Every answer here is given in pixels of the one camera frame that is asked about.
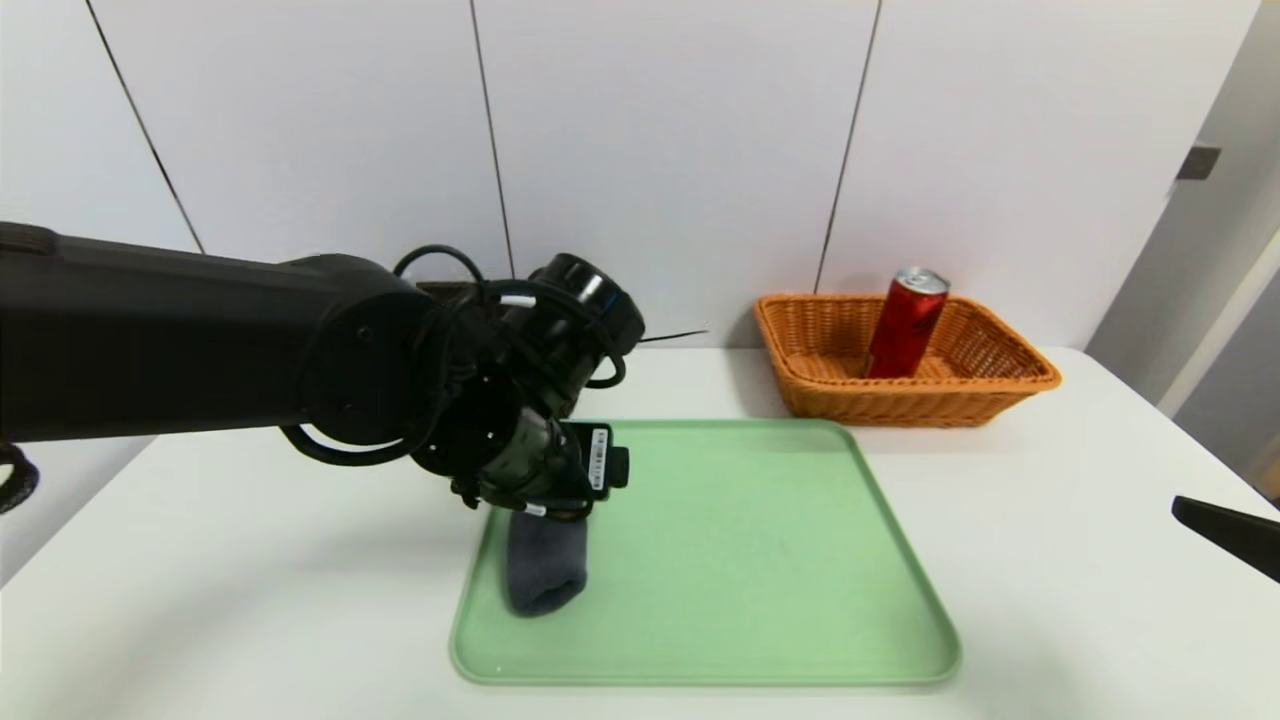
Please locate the red soda can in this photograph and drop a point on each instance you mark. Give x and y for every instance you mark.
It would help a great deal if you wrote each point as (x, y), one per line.
(905, 330)

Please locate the dark grey towel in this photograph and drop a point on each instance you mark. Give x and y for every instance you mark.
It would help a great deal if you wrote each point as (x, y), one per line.
(545, 570)

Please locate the orange wicker basket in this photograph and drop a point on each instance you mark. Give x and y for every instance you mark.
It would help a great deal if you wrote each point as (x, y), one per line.
(960, 400)

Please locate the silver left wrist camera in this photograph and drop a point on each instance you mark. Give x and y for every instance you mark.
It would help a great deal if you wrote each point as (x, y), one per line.
(590, 300)

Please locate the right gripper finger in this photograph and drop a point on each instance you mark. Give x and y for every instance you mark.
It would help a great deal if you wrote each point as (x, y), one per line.
(1245, 540)

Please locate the light green plastic tray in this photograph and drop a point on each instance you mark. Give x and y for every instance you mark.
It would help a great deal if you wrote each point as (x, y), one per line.
(750, 560)

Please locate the dark wall fixture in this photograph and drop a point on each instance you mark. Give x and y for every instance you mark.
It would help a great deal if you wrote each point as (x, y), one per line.
(1198, 163)

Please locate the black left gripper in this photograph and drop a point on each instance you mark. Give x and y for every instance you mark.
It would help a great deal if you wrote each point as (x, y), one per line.
(597, 459)

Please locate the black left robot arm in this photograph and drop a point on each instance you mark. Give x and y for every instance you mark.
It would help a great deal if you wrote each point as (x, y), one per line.
(200, 340)

